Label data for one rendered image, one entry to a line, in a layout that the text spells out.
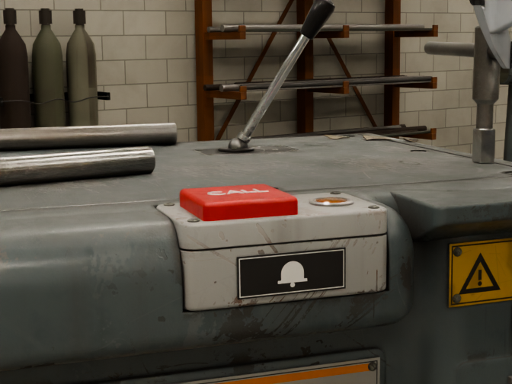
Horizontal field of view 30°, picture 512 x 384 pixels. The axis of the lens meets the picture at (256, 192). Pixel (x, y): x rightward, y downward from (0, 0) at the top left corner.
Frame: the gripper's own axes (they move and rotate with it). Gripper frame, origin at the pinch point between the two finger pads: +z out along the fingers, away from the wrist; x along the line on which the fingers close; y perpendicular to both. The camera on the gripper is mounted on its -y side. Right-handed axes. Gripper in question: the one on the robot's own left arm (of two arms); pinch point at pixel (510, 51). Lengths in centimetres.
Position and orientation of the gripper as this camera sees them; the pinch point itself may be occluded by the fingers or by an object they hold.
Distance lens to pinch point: 80.0
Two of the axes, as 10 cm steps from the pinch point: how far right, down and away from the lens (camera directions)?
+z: 0.1, 9.9, 1.6
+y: 3.2, 1.4, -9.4
